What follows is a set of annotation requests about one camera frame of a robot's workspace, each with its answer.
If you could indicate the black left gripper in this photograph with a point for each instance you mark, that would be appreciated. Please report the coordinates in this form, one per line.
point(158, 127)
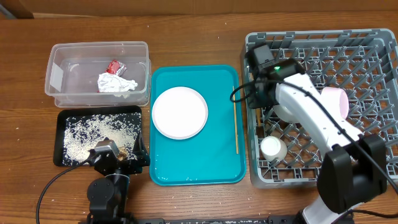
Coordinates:
point(140, 156)

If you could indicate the white napkin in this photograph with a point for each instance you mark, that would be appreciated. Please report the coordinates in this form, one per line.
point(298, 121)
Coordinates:
point(109, 83)

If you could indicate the red snack wrapper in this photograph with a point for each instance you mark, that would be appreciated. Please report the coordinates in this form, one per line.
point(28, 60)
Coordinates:
point(116, 68)

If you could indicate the white cup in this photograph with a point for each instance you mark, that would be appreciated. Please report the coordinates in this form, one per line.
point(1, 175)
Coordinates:
point(273, 148)

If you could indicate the grey white bowl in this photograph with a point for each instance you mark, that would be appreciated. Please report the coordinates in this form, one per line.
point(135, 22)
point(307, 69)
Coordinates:
point(284, 114)

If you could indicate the pink small bowl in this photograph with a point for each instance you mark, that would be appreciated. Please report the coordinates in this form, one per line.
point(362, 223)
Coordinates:
point(337, 100)

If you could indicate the wooden chopstick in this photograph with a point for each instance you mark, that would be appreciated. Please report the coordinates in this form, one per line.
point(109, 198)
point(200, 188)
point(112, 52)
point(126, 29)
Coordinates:
point(235, 126)
point(258, 116)

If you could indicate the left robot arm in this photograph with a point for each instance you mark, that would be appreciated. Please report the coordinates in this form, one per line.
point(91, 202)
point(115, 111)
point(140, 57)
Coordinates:
point(108, 195)

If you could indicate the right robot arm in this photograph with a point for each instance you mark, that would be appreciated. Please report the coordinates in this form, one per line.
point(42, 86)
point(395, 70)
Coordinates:
point(353, 170)

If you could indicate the grey dishwasher rack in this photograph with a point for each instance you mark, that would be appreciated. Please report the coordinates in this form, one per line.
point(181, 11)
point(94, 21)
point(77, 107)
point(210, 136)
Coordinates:
point(363, 62)

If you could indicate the brown food scrap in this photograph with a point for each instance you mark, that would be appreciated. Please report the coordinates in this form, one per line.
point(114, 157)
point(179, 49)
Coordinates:
point(122, 154)

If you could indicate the black plastic tray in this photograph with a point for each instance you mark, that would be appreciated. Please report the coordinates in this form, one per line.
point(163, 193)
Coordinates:
point(80, 130)

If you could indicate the white round plate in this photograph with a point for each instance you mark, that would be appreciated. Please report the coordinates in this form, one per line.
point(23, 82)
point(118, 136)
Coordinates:
point(179, 113)

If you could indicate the clear plastic bin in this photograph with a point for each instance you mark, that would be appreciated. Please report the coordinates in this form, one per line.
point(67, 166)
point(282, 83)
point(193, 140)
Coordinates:
point(73, 71)

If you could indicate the teal serving tray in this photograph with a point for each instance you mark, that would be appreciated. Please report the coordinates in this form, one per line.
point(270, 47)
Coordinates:
point(210, 156)

